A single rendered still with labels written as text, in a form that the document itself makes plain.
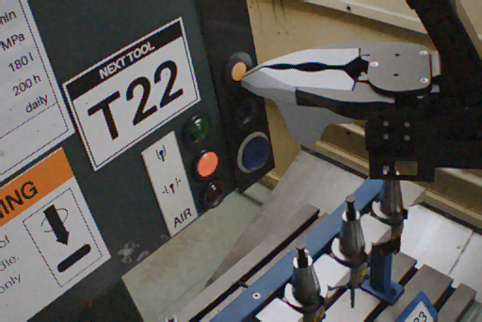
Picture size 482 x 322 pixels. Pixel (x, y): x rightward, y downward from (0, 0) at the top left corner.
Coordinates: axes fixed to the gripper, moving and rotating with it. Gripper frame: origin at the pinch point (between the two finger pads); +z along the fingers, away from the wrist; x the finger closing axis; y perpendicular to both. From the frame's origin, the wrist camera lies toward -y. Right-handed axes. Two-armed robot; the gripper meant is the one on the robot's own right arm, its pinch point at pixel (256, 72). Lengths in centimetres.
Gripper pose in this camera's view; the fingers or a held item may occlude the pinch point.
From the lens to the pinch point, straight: 43.7
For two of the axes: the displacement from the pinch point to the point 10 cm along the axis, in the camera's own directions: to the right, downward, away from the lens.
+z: -9.5, -0.4, 3.0
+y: 1.6, 7.7, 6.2
